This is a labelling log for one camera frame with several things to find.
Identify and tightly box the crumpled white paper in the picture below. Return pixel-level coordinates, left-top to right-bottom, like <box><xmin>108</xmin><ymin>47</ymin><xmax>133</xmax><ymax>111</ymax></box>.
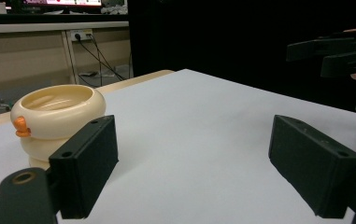
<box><xmin>100</xmin><ymin>4</ymin><xmax>129</xmax><ymax>16</ymax></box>

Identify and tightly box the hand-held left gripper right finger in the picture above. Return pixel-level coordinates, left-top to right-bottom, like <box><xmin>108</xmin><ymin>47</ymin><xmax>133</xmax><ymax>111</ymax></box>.
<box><xmin>267</xmin><ymin>114</ymin><xmax>356</xmax><ymax>219</ymax></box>

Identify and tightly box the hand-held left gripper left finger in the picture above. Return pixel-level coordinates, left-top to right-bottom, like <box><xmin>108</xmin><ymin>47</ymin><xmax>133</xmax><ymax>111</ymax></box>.
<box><xmin>48</xmin><ymin>114</ymin><xmax>120</xmax><ymax>220</ymax></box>

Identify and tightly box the black power cable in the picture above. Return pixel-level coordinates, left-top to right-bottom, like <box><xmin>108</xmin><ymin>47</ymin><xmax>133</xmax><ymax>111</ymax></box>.
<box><xmin>86</xmin><ymin>33</ymin><xmax>121</xmax><ymax>80</ymax></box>
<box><xmin>75</xmin><ymin>33</ymin><xmax>126</xmax><ymax>82</ymax></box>

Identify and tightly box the computer monitor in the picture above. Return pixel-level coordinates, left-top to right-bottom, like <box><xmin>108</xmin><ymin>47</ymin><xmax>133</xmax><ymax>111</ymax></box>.
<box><xmin>21</xmin><ymin>0</ymin><xmax>104</xmax><ymax>7</ymax></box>

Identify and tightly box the cream duck-shaped bowl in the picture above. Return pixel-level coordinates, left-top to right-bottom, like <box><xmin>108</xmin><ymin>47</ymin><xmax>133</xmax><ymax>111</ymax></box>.
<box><xmin>9</xmin><ymin>84</ymin><xmax>107</xmax><ymax>171</ymax></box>

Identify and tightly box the white wall power socket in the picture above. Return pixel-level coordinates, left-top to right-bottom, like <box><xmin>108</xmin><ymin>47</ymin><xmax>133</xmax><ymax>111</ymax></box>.
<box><xmin>70</xmin><ymin>28</ymin><xmax>94</xmax><ymax>43</ymax></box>

